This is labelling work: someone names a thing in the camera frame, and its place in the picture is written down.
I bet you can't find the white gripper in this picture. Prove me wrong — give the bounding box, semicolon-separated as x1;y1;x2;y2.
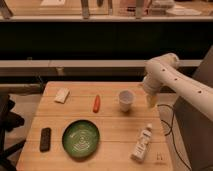
142;75;163;108

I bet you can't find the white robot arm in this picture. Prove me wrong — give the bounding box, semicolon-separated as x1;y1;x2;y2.
142;53;213;122

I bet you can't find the orange carrot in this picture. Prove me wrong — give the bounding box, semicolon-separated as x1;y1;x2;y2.
93;95;101;113

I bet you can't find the white plastic bottle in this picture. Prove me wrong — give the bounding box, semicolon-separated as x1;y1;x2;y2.
131;123;152;163

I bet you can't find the green round plate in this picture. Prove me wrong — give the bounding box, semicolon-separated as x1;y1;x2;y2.
62;120;100;159

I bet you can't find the white sponge block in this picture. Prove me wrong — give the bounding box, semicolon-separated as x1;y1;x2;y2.
54;88;70;104

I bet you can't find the black remote control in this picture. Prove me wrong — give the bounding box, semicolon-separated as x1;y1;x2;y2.
40;127;51;152

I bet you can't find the black office chair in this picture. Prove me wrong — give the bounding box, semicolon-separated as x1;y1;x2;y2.
0;93;26;171

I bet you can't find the black cable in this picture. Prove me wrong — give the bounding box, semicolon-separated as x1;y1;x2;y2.
157;103;193;171

